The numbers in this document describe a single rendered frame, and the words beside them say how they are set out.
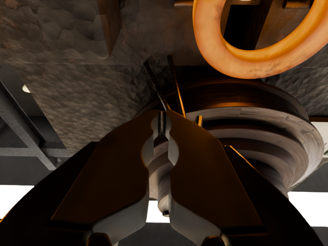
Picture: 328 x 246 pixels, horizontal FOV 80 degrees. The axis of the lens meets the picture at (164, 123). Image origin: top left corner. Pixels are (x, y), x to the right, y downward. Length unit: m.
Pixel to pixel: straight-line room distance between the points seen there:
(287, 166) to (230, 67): 0.24
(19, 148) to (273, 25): 6.34
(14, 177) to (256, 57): 9.38
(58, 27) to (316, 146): 0.49
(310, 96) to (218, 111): 0.33
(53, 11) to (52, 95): 0.35
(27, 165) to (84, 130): 8.89
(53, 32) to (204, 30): 0.18
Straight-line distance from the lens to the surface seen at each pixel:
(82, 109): 0.60
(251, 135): 0.38
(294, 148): 0.45
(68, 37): 0.28
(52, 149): 5.98
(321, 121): 0.69
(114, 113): 0.58
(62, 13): 0.27
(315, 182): 9.49
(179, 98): 0.32
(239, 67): 0.32
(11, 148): 6.57
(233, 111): 0.35
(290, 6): 0.38
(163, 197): 0.43
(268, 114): 0.38
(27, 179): 9.19
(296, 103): 0.48
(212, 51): 0.30
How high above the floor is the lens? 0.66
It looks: 49 degrees up
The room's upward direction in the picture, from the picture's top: 180 degrees counter-clockwise
